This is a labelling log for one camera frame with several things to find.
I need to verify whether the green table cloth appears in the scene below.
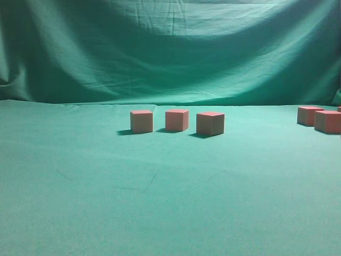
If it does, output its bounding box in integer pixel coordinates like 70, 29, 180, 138
1, 100, 340, 255

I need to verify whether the green backdrop cloth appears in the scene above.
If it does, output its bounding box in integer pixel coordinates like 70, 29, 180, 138
1, 1, 340, 106

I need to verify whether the pink cube row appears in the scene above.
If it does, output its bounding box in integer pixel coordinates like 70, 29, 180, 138
165, 109, 189, 131

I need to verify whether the pink wooden cube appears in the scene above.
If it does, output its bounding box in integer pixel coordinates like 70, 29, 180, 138
196, 111, 225, 136

